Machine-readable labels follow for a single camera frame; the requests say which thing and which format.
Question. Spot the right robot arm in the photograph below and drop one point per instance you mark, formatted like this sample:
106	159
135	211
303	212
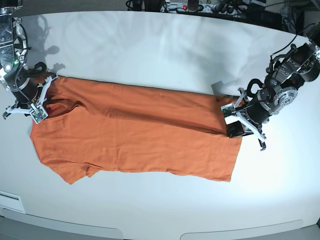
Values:
14	49

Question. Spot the white label sticker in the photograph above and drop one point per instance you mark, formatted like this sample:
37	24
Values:
11	202

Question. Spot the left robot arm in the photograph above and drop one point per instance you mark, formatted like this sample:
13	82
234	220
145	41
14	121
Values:
285	75

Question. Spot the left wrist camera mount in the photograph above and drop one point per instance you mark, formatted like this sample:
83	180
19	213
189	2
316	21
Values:
242	99

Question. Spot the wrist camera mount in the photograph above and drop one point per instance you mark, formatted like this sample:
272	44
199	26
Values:
35	108
242	99

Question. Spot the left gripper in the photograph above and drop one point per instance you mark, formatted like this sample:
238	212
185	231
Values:
249	120

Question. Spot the orange T-shirt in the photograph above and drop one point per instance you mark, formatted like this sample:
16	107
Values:
97	126

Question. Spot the white power strip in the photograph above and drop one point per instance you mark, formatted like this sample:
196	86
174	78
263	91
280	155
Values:
183	7

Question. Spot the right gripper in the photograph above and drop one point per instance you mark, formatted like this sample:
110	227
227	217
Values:
25	90

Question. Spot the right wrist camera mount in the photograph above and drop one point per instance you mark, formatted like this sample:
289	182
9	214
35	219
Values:
35	108

